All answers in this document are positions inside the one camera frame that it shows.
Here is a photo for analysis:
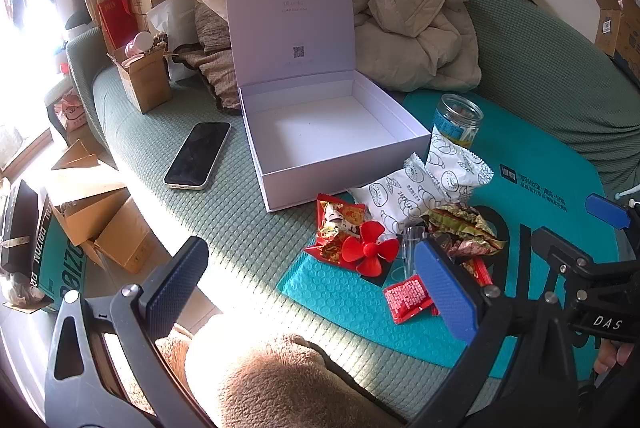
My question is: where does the beige down jacket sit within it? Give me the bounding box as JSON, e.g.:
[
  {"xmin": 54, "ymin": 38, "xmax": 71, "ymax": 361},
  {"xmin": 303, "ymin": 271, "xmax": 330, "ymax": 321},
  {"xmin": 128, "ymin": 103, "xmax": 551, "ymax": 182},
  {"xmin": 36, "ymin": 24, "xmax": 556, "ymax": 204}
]
[{"xmin": 175, "ymin": 0, "xmax": 483, "ymax": 94}]

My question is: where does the black box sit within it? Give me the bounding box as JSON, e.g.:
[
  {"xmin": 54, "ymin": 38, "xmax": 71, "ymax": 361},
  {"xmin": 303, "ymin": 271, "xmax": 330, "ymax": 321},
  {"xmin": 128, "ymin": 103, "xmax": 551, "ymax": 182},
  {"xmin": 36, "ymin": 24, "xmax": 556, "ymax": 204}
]
[{"xmin": 0, "ymin": 178, "xmax": 43, "ymax": 279}]

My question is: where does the pink white round object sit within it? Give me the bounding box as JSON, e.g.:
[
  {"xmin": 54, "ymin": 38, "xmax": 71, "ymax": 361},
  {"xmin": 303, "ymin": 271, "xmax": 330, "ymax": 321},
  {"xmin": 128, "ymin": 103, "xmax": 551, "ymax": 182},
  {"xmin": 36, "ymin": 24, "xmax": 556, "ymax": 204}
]
[{"xmin": 124, "ymin": 32, "xmax": 153, "ymax": 59}]

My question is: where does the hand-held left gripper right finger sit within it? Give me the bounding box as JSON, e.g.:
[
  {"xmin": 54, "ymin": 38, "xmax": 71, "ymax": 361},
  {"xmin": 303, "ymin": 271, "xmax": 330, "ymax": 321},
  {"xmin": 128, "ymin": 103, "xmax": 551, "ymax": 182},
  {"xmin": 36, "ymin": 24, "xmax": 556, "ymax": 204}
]
[{"xmin": 410, "ymin": 238, "xmax": 581, "ymax": 428}]

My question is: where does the white gift box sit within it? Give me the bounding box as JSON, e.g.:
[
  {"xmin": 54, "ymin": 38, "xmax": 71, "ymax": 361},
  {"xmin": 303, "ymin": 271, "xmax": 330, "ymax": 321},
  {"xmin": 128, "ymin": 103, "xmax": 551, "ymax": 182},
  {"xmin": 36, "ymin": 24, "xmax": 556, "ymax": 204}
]
[{"xmin": 221, "ymin": 0, "xmax": 433, "ymax": 214}]

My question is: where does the pink white bag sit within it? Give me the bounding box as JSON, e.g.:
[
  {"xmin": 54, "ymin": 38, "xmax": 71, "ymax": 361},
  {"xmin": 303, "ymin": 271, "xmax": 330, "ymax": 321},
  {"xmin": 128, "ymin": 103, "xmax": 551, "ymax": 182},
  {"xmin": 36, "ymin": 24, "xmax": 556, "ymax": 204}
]
[{"xmin": 47, "ymin": 90, "xmax": 93, "ymax": 134}]

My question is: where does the person's right hand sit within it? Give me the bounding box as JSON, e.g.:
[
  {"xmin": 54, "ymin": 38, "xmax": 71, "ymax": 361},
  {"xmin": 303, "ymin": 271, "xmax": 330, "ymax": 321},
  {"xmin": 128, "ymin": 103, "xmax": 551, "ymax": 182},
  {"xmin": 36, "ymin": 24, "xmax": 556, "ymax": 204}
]
[{"xmin": 592, "ymin": 337, "xmax": 635, "ymax": 374}]

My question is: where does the person's brown fleece leg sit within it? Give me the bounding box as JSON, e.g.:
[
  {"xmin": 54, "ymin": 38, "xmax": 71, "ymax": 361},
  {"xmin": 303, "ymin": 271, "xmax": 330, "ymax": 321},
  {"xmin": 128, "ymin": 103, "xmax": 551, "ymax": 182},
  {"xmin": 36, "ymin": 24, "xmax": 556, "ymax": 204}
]
[{"xmin": 155, "ymin": 315, "xmax": 401, "ymax": 428}]

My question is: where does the red paper bag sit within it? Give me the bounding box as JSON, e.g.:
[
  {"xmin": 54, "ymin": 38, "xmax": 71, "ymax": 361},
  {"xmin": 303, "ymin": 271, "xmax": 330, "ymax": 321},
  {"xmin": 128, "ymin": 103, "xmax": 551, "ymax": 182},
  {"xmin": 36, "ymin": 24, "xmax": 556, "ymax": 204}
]
[{"xmin": 96, "ymin": 0, "xmax": 138, "ymax": 51}]

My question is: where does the red candy packet with figure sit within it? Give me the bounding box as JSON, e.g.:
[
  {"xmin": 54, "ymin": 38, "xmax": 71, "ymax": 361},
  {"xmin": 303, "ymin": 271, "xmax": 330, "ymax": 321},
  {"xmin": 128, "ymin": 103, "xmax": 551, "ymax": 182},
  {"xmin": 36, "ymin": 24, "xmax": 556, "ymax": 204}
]
[{"xmin": 317, "ymin": 193, "xmax": 370, "ymax": 236}]

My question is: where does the white printed bread packet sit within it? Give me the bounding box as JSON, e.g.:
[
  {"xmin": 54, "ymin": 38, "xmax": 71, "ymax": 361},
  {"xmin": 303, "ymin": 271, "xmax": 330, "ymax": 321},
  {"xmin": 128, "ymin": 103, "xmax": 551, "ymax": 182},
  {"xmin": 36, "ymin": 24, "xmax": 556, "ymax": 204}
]
[
  {"xmin": 424, "ymin": 125, "xmax": 496, "ymax": 206},
  {"xmin": 348, "ymin": 168, "xmax": 436, "ymax": 236}
]

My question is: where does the brown textured pillow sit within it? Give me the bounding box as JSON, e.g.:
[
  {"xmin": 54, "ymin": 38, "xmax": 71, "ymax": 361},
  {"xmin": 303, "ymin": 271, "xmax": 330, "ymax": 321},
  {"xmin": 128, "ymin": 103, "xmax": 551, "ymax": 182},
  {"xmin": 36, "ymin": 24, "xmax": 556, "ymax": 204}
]
[{"xmin": 172, "ymin": 0, "xmax": 243, "ymax": 111}]

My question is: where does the small red packet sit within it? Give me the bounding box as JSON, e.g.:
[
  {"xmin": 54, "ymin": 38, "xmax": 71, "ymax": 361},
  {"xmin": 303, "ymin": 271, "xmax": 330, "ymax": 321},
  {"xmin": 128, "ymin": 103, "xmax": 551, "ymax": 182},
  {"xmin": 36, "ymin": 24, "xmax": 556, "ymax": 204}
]
[{"xmin": 459, "ymin": 257, "xmax": 494, "ymax": 287}]

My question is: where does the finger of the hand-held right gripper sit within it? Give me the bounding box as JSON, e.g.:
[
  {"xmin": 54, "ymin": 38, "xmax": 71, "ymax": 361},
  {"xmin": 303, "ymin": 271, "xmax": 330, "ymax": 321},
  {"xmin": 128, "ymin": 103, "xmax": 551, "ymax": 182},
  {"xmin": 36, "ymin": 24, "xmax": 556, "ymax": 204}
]
[
  {"xmin": 585, "ymin": 193, "xmax": 640, "ymax": 240},
  {"xmin": 531, "ymin": 226, "xmax": 627, "ymax": 310}
]

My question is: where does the red plastic propeller toy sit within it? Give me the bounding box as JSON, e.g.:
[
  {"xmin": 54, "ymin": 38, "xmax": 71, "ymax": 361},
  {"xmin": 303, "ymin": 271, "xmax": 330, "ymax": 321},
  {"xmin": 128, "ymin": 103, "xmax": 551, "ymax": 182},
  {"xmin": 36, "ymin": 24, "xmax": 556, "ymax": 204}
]
[{"xmin": 341, "ymin": 220, "xmax": 401, "ymax": 279}]

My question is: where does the black smartphone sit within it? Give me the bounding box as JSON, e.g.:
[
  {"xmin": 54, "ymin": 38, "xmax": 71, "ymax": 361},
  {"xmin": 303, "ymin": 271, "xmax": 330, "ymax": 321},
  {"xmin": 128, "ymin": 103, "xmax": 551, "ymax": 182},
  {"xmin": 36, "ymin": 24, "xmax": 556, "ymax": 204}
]
[{"xmin": 163, "ymin": 122, "xmax": 232, "ymax": 191}]

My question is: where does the printed cardboard box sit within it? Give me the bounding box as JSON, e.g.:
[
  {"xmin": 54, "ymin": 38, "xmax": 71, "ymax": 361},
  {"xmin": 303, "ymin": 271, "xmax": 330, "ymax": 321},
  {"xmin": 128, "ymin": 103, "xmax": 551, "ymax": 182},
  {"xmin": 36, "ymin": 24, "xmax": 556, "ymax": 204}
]
[{"xmin": 587, "ymin": 0, "xmax": 640, "ymax": 74}]

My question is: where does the red sachet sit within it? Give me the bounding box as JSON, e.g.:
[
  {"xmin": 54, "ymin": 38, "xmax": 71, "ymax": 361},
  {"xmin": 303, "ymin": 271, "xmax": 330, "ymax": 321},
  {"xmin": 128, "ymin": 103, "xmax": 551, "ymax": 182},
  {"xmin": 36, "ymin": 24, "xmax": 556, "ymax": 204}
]
[{"xmin": 383, "ymin": 274, "xmax": 435, "ymax": 325}]

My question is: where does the green gold snack packet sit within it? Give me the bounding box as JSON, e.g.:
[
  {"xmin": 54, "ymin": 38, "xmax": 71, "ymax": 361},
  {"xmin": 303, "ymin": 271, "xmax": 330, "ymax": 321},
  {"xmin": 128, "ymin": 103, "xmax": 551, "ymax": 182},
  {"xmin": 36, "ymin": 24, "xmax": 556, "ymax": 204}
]
[{"xmin": 422, "ymin": 203, "xmax": 505, "ymax": 257}]

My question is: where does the small open cardboard box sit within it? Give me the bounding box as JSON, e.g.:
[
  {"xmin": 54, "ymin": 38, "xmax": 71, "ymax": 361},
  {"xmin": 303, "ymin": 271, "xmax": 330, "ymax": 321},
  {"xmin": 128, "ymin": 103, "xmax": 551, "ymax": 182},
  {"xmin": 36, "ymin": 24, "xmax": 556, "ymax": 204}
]
[{"xmin": 107, "ymin": 43, "xmax": 173, "ymax": 115}]

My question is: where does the teal bubble mailer bag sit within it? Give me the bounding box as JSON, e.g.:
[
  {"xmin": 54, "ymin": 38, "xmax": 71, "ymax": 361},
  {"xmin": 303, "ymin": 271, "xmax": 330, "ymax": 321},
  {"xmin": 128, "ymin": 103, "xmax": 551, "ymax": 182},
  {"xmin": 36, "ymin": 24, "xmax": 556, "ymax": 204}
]
[{"xmin": 276, "ymin": 90, "xmax": 626, "ymax": 381}]

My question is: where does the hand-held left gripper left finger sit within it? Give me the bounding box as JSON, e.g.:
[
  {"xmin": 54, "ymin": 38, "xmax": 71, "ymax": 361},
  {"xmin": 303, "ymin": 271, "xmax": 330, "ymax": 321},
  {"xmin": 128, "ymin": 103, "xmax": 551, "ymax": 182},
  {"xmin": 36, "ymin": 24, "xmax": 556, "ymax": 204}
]
[{"xmin": 44, "ymin": 235, "xmax": 217, "ymax": 428}]

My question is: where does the white plastic stand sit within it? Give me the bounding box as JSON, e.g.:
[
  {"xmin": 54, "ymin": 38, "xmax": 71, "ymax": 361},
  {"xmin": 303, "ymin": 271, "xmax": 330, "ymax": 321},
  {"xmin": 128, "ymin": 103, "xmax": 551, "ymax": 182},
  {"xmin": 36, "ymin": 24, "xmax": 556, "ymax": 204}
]
[{"xmin": 614, "ymin": 187, "xmax": 640, "ymax": 210}]

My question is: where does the flattened cardboard box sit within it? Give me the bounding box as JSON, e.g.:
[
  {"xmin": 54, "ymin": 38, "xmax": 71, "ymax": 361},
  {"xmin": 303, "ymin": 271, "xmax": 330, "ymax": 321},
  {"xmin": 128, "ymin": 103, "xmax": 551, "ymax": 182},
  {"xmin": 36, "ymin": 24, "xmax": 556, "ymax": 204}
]
[{"xmin": 45, "ymin": 139, "xmax": 132, "ymax": 249}]

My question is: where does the teal printed carton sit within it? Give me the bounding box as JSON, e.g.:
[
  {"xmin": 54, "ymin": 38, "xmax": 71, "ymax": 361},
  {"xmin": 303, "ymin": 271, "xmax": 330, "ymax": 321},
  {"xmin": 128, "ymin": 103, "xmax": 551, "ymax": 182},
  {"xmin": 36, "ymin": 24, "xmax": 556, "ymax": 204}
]
[{"xmin": 27, "ymin": 200, "xmax": 90, "ymax": 315}]

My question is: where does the glass jar with blue label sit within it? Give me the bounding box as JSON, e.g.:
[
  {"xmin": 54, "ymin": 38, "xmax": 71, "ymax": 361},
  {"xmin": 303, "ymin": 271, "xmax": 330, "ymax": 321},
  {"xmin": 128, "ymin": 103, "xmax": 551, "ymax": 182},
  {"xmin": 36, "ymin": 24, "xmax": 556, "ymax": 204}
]
[{"xmin": 431, "ymin": 93, "xmax": 485, "ymax": 149}]

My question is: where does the white plastic bag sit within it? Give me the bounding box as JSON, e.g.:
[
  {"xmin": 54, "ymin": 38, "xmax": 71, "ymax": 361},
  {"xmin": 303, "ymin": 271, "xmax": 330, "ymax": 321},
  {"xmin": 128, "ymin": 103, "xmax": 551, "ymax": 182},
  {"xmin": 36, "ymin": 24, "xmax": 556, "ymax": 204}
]
[{"xmin": 146, "ymin": 0, "xmax": 201, "ymax": 81}]

